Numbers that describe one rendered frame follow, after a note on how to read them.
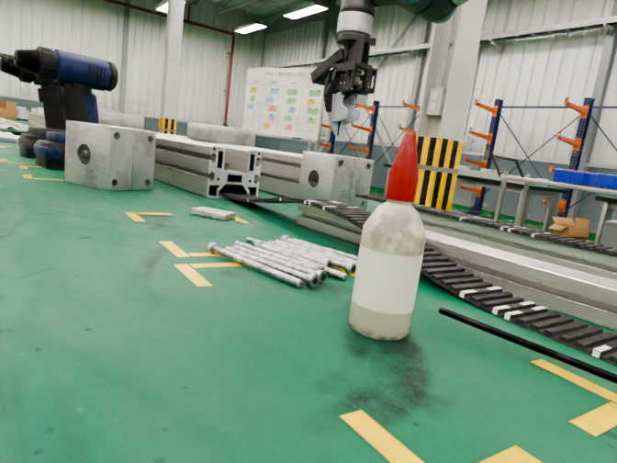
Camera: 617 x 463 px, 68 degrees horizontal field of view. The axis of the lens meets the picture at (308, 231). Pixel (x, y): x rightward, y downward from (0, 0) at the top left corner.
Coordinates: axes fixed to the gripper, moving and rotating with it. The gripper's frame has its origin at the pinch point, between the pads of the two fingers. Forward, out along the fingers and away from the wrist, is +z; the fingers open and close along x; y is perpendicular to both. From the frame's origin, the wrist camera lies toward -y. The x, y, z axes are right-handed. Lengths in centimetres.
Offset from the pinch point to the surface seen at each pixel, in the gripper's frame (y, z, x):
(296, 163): 10.6, 7.8, -18.7
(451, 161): -151, 2, 279
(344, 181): 21.2, 9.7, -15.6
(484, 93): -435, -141, 787
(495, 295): 63, 14, -38
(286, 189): 8.5, 13.2, -18.8
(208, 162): 12.2, 8.8, -37.7
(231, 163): 7.1, 9.2, -30.5
